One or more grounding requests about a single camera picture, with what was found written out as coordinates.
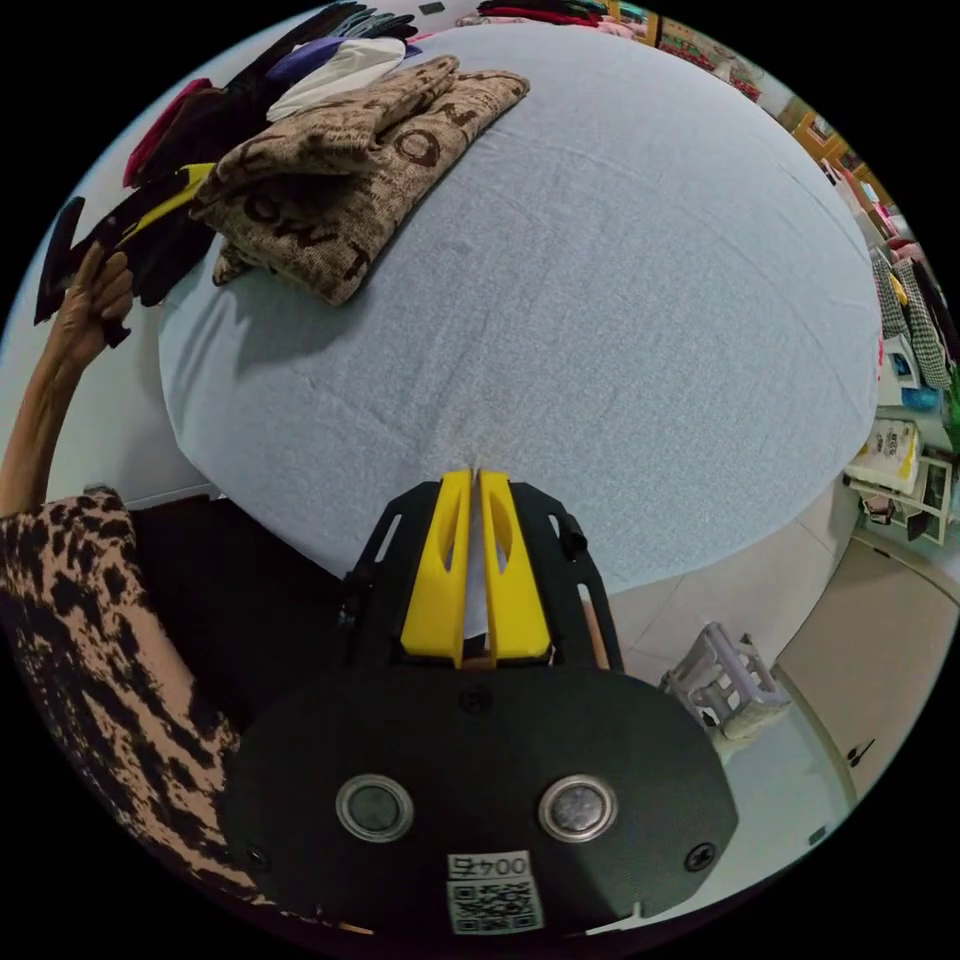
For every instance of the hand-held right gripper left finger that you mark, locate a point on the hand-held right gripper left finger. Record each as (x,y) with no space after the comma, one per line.
(439,577)

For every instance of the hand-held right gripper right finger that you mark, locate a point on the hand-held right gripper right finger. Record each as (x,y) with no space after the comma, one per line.
(516,592)

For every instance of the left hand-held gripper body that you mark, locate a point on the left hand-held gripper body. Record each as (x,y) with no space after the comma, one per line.
(174,251)

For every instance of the brown sweater with letters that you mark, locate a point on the brown sweater with letters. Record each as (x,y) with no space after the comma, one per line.
(352,176)

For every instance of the person's left forearm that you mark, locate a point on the person's left forearm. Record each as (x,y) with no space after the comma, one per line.
(36,420)

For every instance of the person's left hand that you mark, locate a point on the person's left hand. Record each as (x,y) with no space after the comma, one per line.
(96,296)

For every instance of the pile of clothes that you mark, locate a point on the pile of clothes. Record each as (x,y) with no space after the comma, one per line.
(330,66)

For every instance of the grey plastic stool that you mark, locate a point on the grey plastic stool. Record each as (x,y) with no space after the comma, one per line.
(724,686)

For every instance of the bed with light blue sheet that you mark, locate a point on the bed with light blue sheet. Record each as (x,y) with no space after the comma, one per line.
(615,300)

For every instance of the person's body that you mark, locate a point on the person's body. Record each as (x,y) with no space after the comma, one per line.
(82,645)

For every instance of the white shelf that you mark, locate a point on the white shelf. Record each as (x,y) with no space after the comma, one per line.
(904,469)

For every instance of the wooden shelf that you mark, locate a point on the wooden shelf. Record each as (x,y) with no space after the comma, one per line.
(829,146)

